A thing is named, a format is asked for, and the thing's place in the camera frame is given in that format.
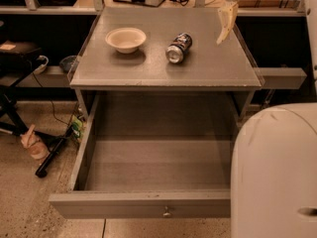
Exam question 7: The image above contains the white paper bowl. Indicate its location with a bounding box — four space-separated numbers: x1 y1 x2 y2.
105 28 147 54

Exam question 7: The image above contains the white bowl on shelf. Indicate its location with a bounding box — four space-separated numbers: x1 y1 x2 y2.
34 56 49 74

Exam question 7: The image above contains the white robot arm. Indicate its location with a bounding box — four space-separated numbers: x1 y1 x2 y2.
231 101 317 238

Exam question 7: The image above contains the black tube on floor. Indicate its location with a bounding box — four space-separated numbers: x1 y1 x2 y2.
35 127 72 178

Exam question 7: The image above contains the green packet on floor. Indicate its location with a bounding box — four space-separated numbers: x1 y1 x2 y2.
71 116 83 141

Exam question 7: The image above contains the pink plastic object on floor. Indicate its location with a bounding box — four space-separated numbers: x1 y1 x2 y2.
21 124 49 164

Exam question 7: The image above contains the grey cabinet with top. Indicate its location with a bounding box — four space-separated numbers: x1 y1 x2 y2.
66 6 265 121

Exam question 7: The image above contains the metal drawer knob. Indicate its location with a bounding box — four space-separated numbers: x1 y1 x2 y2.
162 206 172 218

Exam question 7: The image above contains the black chair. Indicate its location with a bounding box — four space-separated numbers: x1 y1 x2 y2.
0 41 42 136

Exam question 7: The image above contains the open grey top drawer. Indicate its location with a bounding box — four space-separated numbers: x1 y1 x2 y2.
50 92 237 218

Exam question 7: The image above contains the dark bowl on shelf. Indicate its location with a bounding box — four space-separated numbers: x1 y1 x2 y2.
59 56 77 72

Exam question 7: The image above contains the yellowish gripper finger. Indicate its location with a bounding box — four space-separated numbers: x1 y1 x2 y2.
216 2 239 45

